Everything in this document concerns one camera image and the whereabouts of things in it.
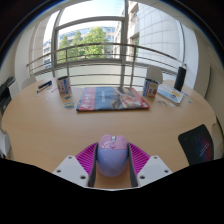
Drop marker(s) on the printed drink can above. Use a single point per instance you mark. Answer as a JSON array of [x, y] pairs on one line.
[[64, 86]]

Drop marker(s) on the white chair with wooden legs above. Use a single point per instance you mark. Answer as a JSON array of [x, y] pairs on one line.
[[4, 143]]

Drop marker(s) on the pink lilac computer mouse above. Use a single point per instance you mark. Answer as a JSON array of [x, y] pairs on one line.
[[112, 156]]

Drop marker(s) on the dark pen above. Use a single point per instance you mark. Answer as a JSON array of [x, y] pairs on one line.
[[44, 86]]

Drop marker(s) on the white chair with rounded back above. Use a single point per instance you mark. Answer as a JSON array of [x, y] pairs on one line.
[[155, 74], [28, 82]]

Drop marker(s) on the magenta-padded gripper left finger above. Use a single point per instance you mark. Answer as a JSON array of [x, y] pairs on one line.
[[70, 170]]

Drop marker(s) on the black cylinder speaker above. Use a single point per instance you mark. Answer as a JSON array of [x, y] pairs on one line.
[[180, 78]]

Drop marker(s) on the white red cup with plant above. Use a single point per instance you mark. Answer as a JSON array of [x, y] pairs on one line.
[[150, 88]]

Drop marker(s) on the magazine with red-blue cover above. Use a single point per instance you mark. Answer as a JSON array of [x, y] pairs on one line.
[[111, 99]]

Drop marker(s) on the black mouse pad, red-blue print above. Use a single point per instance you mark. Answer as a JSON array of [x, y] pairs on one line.
[[198, 145]]

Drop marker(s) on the light open booklet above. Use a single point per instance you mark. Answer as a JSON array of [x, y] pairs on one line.
[[170, 94]]

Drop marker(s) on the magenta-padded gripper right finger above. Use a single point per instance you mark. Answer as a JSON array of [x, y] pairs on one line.
[[154, 170]]

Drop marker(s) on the metal balcony railing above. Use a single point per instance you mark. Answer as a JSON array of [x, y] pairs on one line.
[[100, 44]]

